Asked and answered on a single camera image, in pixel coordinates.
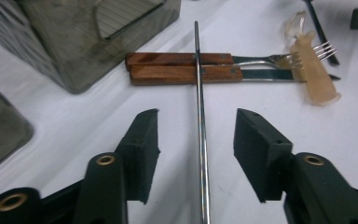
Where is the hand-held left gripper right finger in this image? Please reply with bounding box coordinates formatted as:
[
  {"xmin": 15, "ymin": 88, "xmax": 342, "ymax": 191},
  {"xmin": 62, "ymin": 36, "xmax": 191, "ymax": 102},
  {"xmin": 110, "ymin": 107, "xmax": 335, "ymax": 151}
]
[{"xmin": 233, "ymin": 107, "xmax": 294, "ymax": 203}]

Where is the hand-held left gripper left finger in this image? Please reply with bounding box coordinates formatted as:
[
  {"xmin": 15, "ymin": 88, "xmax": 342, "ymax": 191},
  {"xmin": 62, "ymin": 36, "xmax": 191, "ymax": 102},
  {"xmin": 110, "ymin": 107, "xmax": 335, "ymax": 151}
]
[{"xmin": 115, "ymin": 107, "xmax": 161, "ymax": 205}]

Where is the translucent beige plastic spoon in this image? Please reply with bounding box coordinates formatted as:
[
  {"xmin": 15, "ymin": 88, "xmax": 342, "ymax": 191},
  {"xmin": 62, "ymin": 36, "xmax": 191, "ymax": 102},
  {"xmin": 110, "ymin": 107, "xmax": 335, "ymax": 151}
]
[{"xmin": 280, "ymin": 10, "xmax": 343, "ymax": 107}]

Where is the transparent grey plastic bin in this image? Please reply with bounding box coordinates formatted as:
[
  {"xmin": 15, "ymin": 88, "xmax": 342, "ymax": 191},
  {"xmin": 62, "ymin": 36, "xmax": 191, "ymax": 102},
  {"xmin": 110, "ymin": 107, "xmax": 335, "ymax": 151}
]
[
  {"xmin": 0, "ymin": 74, "xmax": 34, "ymax": 179},
  {"xmin": 0, "ymin": 0, "xmax": 182, "ymax": 95}
]

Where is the wooden handled knife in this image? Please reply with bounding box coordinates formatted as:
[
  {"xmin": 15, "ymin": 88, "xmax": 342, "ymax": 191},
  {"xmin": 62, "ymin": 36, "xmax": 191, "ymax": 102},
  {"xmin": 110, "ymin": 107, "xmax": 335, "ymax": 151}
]
[{"xmin": 129, "ymin": 64, "xmax": 342, "ymax": 87}]

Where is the wooden handled fork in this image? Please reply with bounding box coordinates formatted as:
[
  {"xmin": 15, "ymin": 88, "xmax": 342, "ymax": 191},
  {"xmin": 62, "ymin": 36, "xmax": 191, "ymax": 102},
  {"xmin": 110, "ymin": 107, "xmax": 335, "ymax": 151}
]
[{"xmin": 125, "ymin": 41, "xmax": 338, "ymax": 71}]

